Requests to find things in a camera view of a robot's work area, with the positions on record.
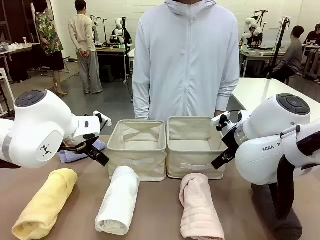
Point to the small white background robot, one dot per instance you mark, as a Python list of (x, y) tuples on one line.
[(118, 30)]

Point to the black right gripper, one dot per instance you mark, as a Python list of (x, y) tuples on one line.
[(231, 138)]

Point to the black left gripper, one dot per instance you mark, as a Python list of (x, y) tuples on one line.
[(80, 148)]

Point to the beige fabric storage bin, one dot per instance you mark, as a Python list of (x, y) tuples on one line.
[(137, 162), (195, 165)]

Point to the pink towel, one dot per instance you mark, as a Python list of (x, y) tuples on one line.
[(197, 205)]

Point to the white rolled towel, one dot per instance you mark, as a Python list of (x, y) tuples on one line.
[(120, 200)]

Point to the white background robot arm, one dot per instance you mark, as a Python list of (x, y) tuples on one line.
[(250, 27)]

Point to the seated person in grey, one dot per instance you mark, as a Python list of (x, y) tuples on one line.
[(292, 57)]

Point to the black camera tripod stand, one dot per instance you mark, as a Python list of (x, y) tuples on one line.
[(280, 45)]

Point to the person in beige sweater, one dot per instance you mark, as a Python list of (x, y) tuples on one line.
[(82, 32)]

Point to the seated person in dark top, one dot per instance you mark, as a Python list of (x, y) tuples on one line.
[(312, 40)]

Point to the light background work table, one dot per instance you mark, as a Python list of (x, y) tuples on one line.
[(257, 53)]

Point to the person in white hoodie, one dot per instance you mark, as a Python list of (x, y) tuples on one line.
[(185, 62)]

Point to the dark grey towel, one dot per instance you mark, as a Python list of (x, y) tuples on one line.
[(265, 207)]

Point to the white frame furniture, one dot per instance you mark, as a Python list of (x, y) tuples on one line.
[(5, 82)]

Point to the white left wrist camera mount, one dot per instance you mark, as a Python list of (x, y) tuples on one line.
[(105, 117)]

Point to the blue towel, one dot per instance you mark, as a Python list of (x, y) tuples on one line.
[(70, 157)]

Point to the black angled tripod frame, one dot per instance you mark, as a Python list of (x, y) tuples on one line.
[(261, 22)]

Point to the person's right forearm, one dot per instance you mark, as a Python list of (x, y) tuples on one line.
[(141, 102)]

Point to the dark wooden shelf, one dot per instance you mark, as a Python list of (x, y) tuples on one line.
[(15, 20)]

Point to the grey background work table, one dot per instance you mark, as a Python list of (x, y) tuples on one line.
[(112, 50)]

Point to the person in floral shirt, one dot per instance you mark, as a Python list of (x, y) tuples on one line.
[(48, 37)]

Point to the yellow towel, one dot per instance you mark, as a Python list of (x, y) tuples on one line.
[(42, 205)]

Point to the person's left forearm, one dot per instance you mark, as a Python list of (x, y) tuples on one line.
[(227, 95)]

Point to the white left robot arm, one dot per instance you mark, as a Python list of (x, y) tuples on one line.
[(37, 125)]

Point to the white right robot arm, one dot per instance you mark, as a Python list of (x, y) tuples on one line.
[(262, 162)]

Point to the cluttered white side table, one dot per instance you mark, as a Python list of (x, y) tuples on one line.
[(17, 48)]

